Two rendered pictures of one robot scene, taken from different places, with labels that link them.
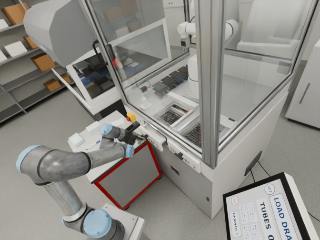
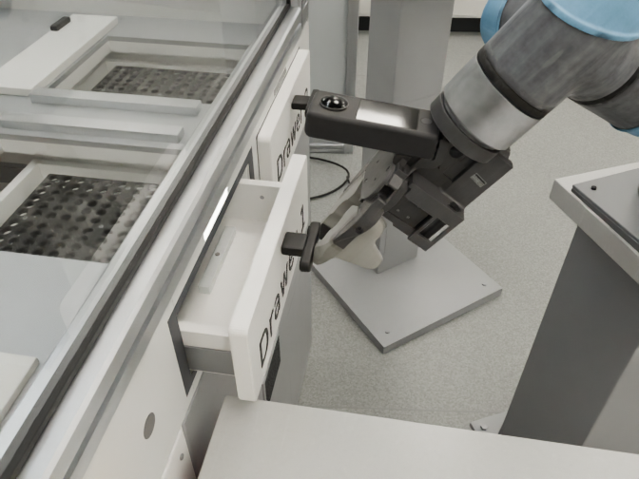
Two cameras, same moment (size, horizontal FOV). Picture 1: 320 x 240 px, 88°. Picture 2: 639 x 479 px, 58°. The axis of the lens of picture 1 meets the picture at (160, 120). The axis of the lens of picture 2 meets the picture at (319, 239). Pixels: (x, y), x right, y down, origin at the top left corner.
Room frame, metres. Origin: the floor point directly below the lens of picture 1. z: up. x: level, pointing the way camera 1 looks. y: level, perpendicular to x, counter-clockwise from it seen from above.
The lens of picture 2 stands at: (1.24, 0.45, 1.31)
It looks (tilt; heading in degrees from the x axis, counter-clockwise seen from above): 41 degrees down; 220
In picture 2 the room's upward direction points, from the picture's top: straight up
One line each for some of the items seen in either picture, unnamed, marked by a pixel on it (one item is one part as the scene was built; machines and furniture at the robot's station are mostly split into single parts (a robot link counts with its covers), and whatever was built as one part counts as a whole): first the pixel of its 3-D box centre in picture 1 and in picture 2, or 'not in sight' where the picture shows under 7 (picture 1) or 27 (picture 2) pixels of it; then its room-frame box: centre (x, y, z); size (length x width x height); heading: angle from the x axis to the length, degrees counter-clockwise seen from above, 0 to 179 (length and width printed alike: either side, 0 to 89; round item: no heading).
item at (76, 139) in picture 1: (76, 139); not in sight; (1.21, 0.82, 0.78); 0.15 x 0.10 x 0.04; 36
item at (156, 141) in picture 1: (149, 137); (277, 263); (0.91, 0.12, 0.87); 0.29 x 0.02 x 0.11; 30
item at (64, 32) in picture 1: (103, 65); not in sight; (2.61, 0.62, 0.89); 1.86 x 1.21 x 1.78; 30
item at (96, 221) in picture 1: (99, 224); not in sight; (0.34, 0.44, 0.95); 0.13 x 0.12 x 0.14; 61
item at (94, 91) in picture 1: (95, 50); not in sight; (2.59, 0.63, 1.13); 1.78 x 1.14 x 0.45; 30
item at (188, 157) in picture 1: (183, 155); (287, 120); (0.66, -0.09, 0.87); 0.29 x 0.02 x 0.11; 30
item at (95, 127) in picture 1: (94, 127); not in sight; (1.32, 0.66, 0.79); 0.13 x 0.09 x 0.05; 119
